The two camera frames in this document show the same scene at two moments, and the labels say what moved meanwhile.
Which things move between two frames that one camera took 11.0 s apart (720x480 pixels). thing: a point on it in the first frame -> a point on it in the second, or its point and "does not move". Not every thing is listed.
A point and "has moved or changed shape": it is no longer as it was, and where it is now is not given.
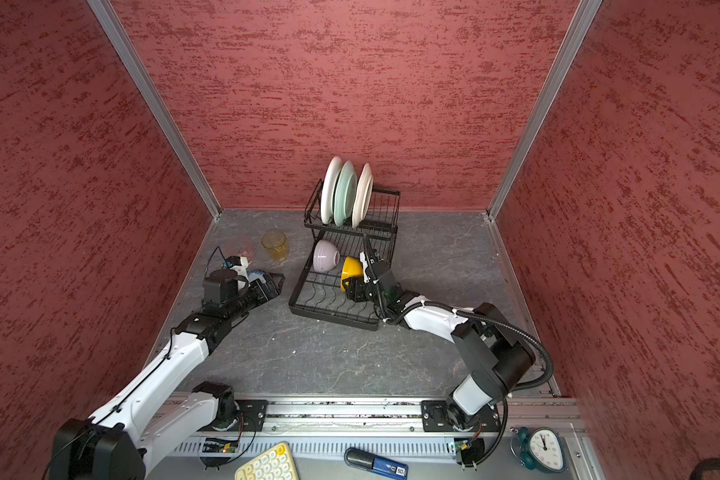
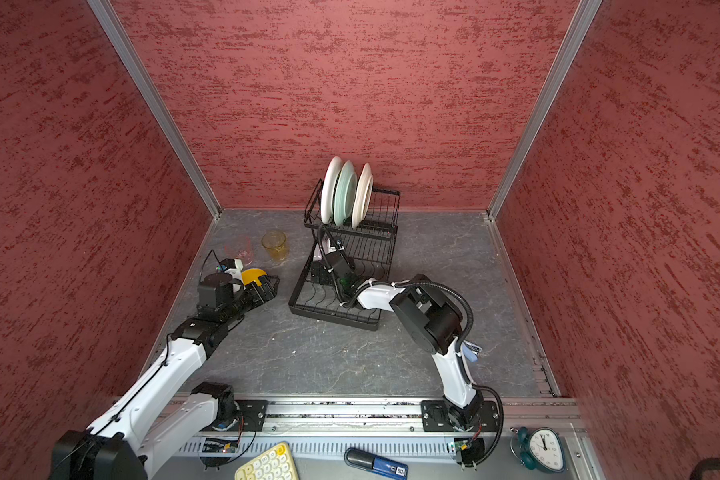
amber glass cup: (277, 244) does not move
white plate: (328, 187) does not move
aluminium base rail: (402, 414) does not move
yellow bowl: (352, 267) has moved or changed shape
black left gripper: (264, 296) does not move
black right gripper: (356, 289) -> (317, 266)
